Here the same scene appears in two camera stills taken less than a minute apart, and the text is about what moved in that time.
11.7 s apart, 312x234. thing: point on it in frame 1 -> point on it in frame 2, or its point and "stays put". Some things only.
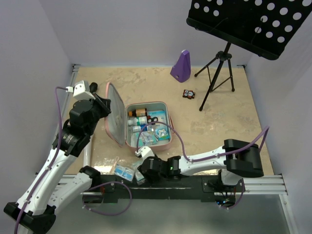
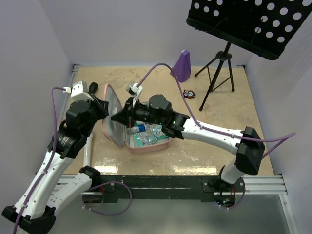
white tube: x=87 y=154 stays put
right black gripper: x=150 y=178 -> x=126 y=116
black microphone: x=93 y=87 stays put
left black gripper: x=105 y=104 stays put
